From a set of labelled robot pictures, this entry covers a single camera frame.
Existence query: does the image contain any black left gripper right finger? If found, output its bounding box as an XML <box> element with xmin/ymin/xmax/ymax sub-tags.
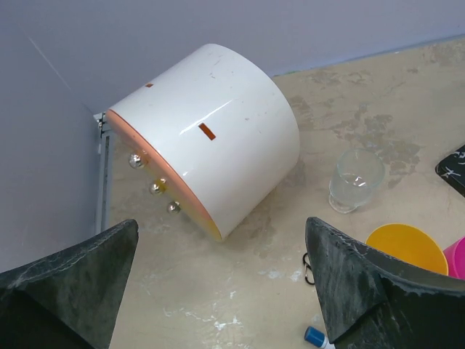
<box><xmin>305</xmin><ymin>217</ymin><xmax>464</xmax><ymax>348</ymax></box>

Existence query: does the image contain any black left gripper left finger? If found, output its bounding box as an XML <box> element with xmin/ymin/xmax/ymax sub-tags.
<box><xmin>1</xmin><ymin>220</ymin><xmax>139</xmax><ymax>348</ymax></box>

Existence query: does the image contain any orange plastic wine glass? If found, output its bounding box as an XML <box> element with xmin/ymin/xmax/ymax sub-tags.
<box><xmin>365</xmin><ymin>223</ymin><xmax>449</xmax><ymax>276</ymax></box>

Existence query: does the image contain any pink plastic wine glass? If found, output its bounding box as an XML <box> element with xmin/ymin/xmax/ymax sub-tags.
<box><xmin>443</xmin><ymin>237</ymin><xmax>465</xmax><ymax>280</ymax></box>

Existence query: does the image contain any clear glass wine glass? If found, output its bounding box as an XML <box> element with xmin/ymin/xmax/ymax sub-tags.
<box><xmin>328</xmin><ymin>148</ymin><xmax>385</xmax><ymax>214</ymax></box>

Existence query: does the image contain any black carabiner clip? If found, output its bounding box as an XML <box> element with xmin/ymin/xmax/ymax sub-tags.
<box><xmin>302</xmin><ymin>252</ymin><xmax>315</xmax><ymax>286</ymax></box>

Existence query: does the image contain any blue capped small tube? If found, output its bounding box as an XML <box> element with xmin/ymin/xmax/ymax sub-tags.
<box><xmin>304</xmin><ymin>326</ymin><xmax>335</xmax><ymax>349</ymax></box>

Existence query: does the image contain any white cylindrical container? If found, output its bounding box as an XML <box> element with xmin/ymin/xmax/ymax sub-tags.
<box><xmin>105</xmin><ymin>44</ymin><xmax>299</xmax><ymax>241</ymax></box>

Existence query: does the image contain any aluminium frame rail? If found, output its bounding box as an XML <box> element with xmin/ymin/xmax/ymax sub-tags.
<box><xmin>94</xmin><ymin>112</ymin><xmax>115</xmax><ymax>234</ymax></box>

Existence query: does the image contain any gold wire wine glass rack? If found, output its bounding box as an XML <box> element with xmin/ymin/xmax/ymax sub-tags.
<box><xmin>435</xmin><ymin>145</ymin><xmax>465</xmax><ymax>197</ymax></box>

